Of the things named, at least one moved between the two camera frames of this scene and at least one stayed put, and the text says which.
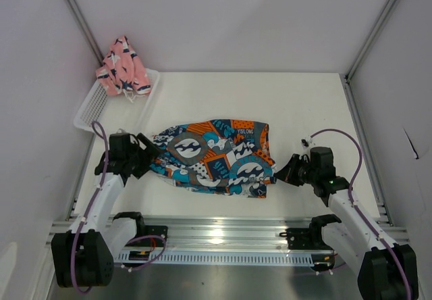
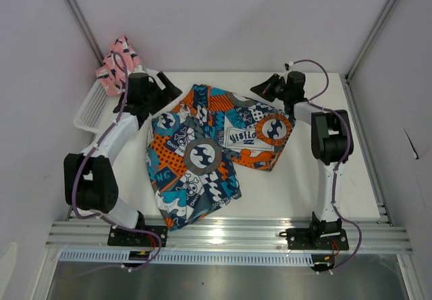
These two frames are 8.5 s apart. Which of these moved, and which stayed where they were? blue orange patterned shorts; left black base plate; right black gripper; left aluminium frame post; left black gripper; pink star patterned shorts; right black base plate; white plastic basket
Moved: right black gripper; left black gripper; blue orange patterned shorts
Stayed: pink star patterned shorts; white plastic basket; left black base plate; right black base plate; left aluminium frame post
